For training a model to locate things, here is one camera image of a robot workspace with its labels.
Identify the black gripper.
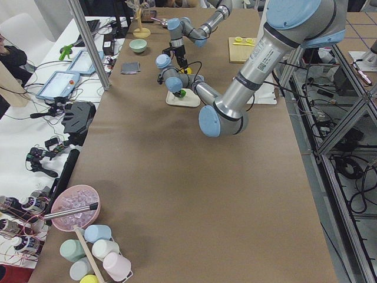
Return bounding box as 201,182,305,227
173,91,182,97
170,45,188,73

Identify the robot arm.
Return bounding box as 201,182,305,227
156,1,348,137
163,0,233,69

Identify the cream rabbit tray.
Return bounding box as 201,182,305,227
166,88,201,107

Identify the metal scoop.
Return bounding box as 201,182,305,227
151,17,167,28

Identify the mint green bowl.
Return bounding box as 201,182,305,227
129,39,147,54

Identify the wooden mug tree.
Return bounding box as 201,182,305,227
125,0,151,38

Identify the grey folded cloth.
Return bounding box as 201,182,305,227
121,61,140,74

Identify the wooden cutting board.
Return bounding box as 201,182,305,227
228,37,257,63

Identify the blue teach pendant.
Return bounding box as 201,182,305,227
36,71,80,101
67,50,95,76

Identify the pink bowl with ice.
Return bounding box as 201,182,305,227
51,185,101,232

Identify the light blue plastic cup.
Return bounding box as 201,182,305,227
84,225,112,243

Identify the pale green plastic cup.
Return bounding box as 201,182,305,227
91,239,120,261

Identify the pink plastic cup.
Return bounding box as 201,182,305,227
102,252,132,282

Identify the mint plastic cup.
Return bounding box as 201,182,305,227
59,239,85,263

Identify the grey plastic cup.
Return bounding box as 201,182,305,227
70,257,94,281

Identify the yellow plastic cup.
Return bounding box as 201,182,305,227
80,274,99,283

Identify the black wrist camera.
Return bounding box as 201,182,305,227
163,47,174,58
157,74,164,85

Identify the aluminium frame post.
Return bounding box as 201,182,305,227
67,0,110,91

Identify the white wire cup rack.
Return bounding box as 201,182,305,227
98,239,132,282

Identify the wooden rack handle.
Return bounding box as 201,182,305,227
74,226,105,283

